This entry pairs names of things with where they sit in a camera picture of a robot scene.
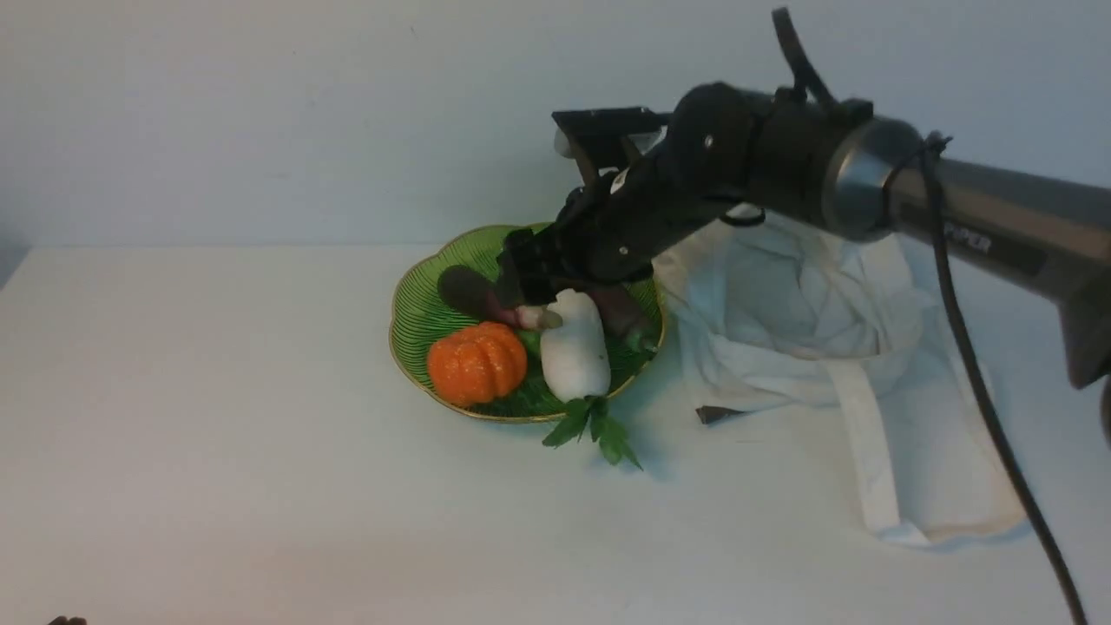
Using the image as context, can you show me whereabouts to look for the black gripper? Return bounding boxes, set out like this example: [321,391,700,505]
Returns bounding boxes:
[496,148,739,308]

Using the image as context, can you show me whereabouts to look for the purple eggplant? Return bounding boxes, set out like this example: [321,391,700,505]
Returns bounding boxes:
[437,265,563,332]

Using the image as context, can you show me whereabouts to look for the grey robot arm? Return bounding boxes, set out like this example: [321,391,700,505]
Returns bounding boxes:
[496,82,1108,389]

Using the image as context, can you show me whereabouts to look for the white cloth tote bag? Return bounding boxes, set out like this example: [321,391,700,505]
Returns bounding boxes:
[654,216,1027,550]

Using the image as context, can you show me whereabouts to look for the dark eggplant in plate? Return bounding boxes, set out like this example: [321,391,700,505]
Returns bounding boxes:
[588,285,654,349]

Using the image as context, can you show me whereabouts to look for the white radish with leaves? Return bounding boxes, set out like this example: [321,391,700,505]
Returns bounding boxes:
[540,289,643,470]

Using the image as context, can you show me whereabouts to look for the orange toy pumpkin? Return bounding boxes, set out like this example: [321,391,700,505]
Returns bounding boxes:
[427,323,529,409]

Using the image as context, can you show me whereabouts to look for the green leaf-shaped plate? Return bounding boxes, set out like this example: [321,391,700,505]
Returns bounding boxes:
[389,222,669,424]

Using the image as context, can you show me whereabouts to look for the dark object at bottom edge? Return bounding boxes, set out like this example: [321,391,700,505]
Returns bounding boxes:
[48,615,88,625]

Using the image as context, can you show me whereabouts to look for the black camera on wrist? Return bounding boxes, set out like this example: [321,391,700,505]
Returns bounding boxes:
[551,107,672,187]

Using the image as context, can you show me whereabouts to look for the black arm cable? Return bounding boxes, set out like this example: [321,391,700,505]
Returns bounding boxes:
[771,7,1090,625]

